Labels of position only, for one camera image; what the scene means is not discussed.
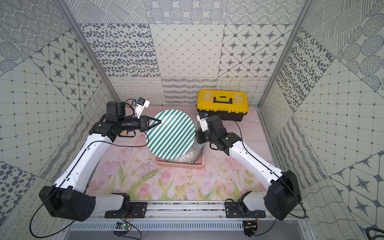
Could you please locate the green striped plate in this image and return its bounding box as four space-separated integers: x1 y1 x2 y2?
146 109 195 160

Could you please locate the speckled grey plate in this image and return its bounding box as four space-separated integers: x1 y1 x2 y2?
166 144 204 165

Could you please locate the grey knitted cloth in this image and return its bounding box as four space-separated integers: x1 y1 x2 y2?
194 120 202 132

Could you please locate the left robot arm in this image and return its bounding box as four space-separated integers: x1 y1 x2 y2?
39 98 161 222

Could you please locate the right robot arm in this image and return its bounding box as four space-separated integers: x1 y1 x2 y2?
196 113 302 221

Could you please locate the yellow black toolbox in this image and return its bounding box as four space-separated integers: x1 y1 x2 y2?
197 90 249 122

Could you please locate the pink plastic dish rack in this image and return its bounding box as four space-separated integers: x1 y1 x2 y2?
155 154 205 170

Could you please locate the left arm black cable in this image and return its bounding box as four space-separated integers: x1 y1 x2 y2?
29 128 151 239

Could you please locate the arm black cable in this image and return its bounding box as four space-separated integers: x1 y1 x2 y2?
29 128 151 239
221 118 307 220

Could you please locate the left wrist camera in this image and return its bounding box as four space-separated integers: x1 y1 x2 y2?
135 98 150 119

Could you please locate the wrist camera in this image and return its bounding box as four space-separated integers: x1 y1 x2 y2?
197 112 209 132
135 98 150 119

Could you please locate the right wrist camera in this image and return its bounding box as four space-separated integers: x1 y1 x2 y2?
197 112 209 132

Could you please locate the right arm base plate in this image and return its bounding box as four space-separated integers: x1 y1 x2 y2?
224 201 266 219

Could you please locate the aluminium mounting rail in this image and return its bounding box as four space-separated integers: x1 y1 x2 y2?
59 199 310 221

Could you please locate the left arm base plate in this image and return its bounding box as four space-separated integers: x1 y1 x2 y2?
104 202 148 219

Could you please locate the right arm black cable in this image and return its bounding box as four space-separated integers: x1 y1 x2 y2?
221 118 307 220

